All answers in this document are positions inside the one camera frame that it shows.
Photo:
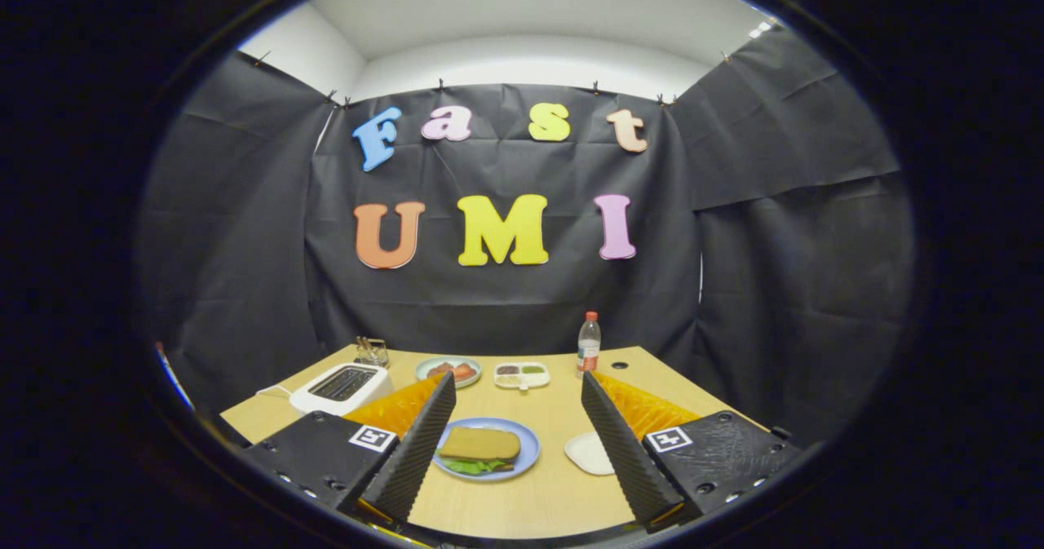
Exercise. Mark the blue round plate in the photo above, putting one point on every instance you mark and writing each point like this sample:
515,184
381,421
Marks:
528,447

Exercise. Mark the white toaster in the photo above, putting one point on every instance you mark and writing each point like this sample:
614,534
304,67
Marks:
326,409

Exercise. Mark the black backdrop cloth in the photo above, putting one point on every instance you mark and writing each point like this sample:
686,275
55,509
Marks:
522,312

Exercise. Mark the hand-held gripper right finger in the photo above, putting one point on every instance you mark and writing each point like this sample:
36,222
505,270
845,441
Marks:
624,459

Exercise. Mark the brown toasted bread slice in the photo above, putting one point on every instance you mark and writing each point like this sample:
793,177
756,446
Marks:
481,443

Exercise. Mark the pale green plate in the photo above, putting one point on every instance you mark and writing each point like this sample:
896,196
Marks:
421,372

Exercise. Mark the red tomato slice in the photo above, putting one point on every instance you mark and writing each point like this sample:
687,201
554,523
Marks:
465,371

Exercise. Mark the white divided condiment dish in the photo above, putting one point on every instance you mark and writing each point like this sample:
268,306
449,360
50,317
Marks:
522,382

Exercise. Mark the green lettuce leaf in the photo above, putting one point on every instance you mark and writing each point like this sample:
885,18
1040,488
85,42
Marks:
469,467

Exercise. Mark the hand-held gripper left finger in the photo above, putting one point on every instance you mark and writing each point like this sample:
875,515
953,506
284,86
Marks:
416,459

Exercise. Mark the small white square plate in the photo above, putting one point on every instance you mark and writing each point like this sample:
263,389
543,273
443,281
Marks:
587,451

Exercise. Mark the brown meat patty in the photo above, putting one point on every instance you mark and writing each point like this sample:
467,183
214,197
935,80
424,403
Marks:
440,369

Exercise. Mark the clear plastic bottle red cap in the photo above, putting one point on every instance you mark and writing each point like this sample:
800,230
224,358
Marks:
588,349

